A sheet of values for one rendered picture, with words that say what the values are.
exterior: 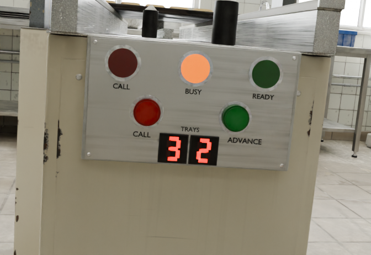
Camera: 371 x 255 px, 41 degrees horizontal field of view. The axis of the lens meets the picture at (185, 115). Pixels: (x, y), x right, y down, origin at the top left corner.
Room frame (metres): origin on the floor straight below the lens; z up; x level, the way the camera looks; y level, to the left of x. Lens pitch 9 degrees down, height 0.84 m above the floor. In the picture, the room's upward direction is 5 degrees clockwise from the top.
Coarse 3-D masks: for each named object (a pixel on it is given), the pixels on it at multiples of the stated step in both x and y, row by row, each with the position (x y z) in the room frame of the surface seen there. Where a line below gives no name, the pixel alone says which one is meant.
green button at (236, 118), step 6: (228, 108) 0.55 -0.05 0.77; (234, 108) 0.55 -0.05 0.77; (240, 108) 0.55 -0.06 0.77; (222, 114) 0.56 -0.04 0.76; (228, 114) 0.55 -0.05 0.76; (234, 114) 0.55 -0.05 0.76; (240, 114) 0.55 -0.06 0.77; (246, 114) 0.55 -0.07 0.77; (222, 120) 0.55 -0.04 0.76; (228, 120) 0.55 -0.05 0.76; (234, 120) 0.55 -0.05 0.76; (240, 120) 0.55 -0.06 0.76; (246, 120) 0.55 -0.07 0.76; (228, 126) 0.55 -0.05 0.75; (234, 126) 0.55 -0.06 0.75; (240, 126) 0.55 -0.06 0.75; (246, 126) 0.55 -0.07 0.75
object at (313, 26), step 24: (312, 0) 0.58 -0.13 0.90; (336, 0) 0.56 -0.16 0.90; (192, 24) 1.93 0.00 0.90; (240, 24) 1.00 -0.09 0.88; (264, 24) 0.80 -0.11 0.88; (288, 24) 0.67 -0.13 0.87; (312, 24) 0.58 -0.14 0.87; (336, 24) 0.57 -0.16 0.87; (288, 48) 0.66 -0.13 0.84; (312, 48) 0.57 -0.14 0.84; (336, 48) 0.57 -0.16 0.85
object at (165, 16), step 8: (120, 8) 1.24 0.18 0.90; (128, 8) 1.24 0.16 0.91; (136, 8) 1.24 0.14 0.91; (144, 8) 1.24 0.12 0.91; (160, 8) 1.25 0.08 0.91; (168, 8) 1.25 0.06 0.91; (128, 16) 1.63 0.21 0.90; (136, 16) 1.57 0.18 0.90; (160, 16) 1.42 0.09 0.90; (168, 16) 1.37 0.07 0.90; (176, 16) 1.33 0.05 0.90; (184, 16) 1.29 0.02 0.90; (192, 16) 1.26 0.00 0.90; (200, 16) 1.26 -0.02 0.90; (208, 16) 1.26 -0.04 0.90
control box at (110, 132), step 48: (96, 48) 0.54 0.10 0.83; (144, 48) 0.55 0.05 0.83; (192, 48) 0.55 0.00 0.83; (240, 48) 0.56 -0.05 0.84; (96, 96) 0.54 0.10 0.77; (144, 96) 0.55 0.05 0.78; (192, 96) 0.55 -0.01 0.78; (240, 96) 0.56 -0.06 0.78; (288, 96) 0.57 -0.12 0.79; (96, 144) 0.54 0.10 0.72; (144, 144) 0.55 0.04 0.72; (192, 144) 0.55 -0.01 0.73; (240, 144) 0.56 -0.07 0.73; (288, 144) 0.57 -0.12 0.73
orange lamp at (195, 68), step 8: (192, 56) 0.55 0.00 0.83; (200, 56) 0.55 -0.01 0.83; (184, 64) 0.55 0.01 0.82; (192, 64) 0.55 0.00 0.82; (200, 64) 0.55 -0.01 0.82; (208, 64) 0.55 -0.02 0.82; (184, 72) 0.55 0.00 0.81; (192, 72) 0.55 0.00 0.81; (200, 72) 0.55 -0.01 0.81; (208, 72) 0.55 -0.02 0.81; (192, 80) 0.55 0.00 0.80; (200, 80) 0.55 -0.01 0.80
